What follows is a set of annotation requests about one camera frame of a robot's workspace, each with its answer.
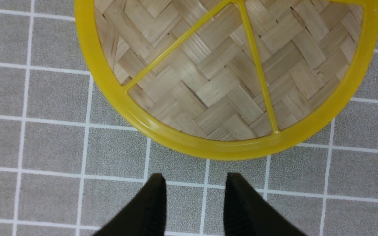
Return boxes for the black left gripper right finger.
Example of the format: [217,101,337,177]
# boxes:
[223,173,305,236]

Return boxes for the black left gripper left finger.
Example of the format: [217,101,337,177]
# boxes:
[94,173,167,236]

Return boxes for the yellow rimmed bamboo steamer lid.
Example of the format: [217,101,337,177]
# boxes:
[75,0,378,160]

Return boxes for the grey checkered tablecloth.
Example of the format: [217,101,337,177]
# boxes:
[0,0,378,236]

